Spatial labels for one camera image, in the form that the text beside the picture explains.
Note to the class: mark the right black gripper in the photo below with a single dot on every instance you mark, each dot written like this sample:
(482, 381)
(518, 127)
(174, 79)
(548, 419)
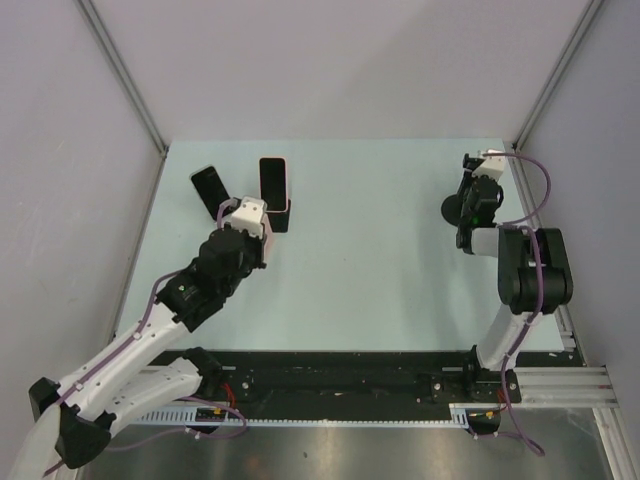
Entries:
(474, 178)

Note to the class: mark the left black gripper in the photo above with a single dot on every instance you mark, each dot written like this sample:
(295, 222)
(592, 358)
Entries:
(258, 245)

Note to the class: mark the black round-base phone stand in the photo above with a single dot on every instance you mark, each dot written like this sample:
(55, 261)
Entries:
(451, 207)

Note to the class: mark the pink case phone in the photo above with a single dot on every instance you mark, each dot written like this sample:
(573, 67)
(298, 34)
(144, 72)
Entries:
(268, 238)

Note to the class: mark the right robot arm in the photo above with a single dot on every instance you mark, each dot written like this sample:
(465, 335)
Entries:
(533, 273)

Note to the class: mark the black block phone stand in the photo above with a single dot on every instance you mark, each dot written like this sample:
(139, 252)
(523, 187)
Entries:
(280, 220)

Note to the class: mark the black phone on clear stand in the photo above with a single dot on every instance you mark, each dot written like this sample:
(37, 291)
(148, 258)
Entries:
(210, 189)

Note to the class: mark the pink phone on block stand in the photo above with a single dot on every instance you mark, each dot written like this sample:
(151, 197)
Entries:
(274, 183)

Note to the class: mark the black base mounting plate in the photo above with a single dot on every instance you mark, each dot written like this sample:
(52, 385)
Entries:
(369, 386)

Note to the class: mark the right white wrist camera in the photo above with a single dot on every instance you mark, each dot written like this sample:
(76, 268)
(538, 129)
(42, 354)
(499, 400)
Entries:
(492, 164)

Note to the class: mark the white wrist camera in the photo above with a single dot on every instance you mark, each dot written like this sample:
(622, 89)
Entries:
(492, 164)
(249, 217)

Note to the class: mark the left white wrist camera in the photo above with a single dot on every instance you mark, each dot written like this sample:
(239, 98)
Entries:
(249, 217)

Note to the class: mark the white slotted cable duct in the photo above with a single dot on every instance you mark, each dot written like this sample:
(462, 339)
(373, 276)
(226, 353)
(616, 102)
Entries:
(190, 415)

